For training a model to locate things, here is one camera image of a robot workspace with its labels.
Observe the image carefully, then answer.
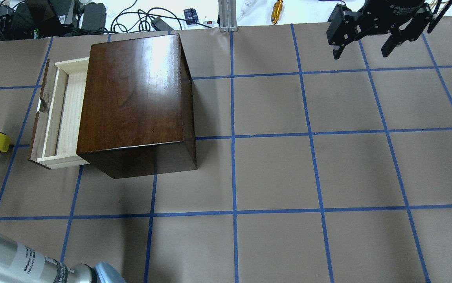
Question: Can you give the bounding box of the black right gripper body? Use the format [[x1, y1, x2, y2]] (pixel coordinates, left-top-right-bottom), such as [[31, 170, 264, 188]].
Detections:
[[326, 0, 435, 46]]

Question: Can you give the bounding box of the wooden drawer with handle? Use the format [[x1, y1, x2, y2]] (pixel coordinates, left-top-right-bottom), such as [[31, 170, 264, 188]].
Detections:
[[27, 57, 89, 169]]

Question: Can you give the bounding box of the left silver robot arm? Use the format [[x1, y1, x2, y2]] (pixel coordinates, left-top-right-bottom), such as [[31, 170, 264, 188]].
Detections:
[[0, 131, 127, 283]]

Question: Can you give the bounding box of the dark wooden drawer box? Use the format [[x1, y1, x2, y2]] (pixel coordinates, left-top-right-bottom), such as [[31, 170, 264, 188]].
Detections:
[[76, 34, 198, 179]]

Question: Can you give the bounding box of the blue small device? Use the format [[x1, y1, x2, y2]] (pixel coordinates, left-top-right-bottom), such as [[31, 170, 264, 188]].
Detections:
[[183, 8, 199, 25]]

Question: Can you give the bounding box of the black power brick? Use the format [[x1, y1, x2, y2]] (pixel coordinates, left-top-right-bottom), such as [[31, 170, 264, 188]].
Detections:
[[81, 2, 107, 31]]

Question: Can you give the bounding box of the aluminium frame post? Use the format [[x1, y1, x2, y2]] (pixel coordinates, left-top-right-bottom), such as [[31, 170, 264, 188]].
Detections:
[[217, 0, 238, 33]]

